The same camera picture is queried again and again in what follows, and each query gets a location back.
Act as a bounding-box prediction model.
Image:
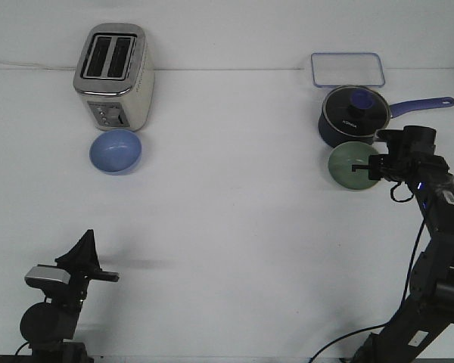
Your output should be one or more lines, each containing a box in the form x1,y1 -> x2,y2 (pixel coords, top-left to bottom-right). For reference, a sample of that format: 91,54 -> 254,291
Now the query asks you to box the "silver cream two-slot toaster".
73,23 -> 155,131

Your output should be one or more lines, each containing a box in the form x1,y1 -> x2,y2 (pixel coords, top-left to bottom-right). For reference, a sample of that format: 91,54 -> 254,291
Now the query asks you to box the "blue bowl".
89,129 -> 143,175

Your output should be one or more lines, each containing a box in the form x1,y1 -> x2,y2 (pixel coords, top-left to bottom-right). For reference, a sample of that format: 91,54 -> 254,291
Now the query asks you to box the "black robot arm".
352,126 -> 454,362
20,229 -> 120,362

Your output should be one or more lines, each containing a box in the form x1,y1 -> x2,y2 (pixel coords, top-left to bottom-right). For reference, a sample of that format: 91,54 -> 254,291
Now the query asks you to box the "glass pot lid blue knob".
322,85 -> 390,137

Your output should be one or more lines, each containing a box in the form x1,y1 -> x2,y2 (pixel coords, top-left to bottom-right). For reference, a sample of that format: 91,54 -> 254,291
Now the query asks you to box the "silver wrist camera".
24,265 -> 71,288

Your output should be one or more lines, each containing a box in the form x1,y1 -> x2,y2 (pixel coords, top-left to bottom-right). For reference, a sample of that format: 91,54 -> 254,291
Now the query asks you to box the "blue saucepan with handle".
319,97 -> 454,147

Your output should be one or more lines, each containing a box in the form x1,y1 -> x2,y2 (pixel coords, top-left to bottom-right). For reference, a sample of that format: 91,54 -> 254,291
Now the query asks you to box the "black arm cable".
309,181 -> 431,360

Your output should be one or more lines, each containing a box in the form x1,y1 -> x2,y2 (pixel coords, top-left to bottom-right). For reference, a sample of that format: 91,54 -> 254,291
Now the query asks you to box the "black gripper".
351,126 -> 437,182
41,229 -> 120,306

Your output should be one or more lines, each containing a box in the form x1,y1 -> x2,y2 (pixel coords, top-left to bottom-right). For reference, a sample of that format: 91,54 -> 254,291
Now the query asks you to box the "white toaster power cord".
0,57 -> 78,71

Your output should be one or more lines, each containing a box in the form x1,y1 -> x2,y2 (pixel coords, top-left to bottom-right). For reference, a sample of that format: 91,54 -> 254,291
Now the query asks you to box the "green bowl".
328,141 -> 378,191

